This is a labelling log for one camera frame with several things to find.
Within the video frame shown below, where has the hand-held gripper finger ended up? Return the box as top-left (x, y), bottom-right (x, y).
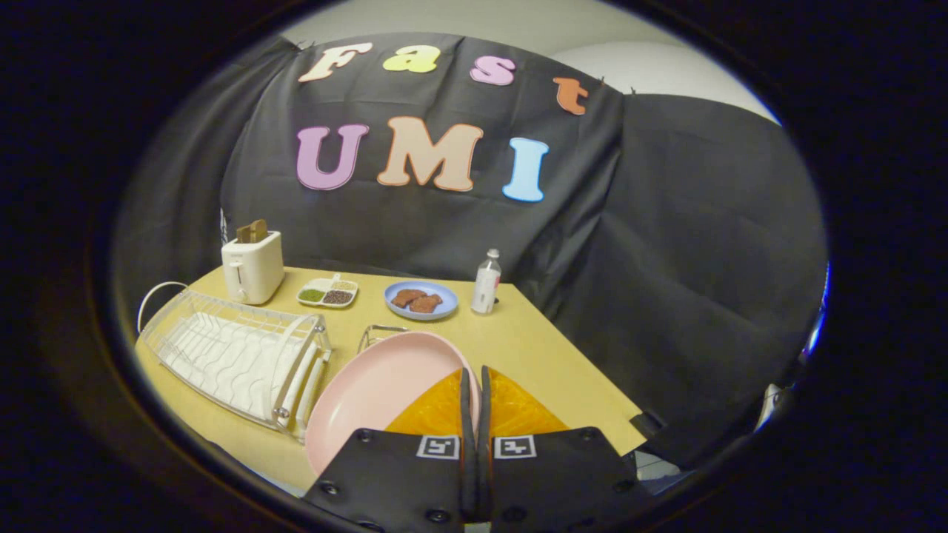
top-left (475, 365), bottom-right (656, 533)
top-left (302, 367), bottom-right (477, 532)

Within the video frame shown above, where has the pink plate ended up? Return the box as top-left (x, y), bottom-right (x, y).
top-left (304, 331), bottom-right (482, 477)

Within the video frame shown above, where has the white wire dish rack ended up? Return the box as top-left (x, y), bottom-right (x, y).
top-left (137, 281), bottom-right (333, 443)

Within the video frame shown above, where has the blue plate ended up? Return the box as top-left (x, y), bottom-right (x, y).
top-left (384, 281), bottom-right (459, 321)

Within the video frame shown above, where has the white divided condiment dish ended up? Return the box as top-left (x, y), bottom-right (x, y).
top-left (296, 273), bottom-right (359, 309)

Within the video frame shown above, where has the clear plastic water bottle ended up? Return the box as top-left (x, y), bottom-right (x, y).
top-left (471, 249), bottom-right (502, 316)

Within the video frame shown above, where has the black backdrop cloth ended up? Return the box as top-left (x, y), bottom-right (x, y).
top-left (111, 31), bottom-right (828, 471)

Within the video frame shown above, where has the white toaster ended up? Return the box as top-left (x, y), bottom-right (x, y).
top-left (221, 230), bottom-right (285, 306)

